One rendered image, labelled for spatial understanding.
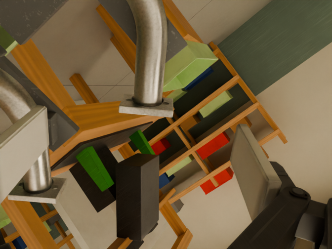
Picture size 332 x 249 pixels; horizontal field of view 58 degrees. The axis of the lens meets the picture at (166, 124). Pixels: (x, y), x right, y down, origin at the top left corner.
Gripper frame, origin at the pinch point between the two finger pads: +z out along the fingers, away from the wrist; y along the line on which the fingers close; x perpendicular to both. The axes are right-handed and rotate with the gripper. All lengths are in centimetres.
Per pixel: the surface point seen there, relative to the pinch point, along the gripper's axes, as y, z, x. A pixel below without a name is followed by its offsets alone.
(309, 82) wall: 267, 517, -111
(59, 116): -10.7, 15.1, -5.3
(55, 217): -191, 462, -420
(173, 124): 29, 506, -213
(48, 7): -11.6, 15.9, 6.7
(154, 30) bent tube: 0.0, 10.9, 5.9
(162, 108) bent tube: 1.4, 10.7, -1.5
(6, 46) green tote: -22.5, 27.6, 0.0
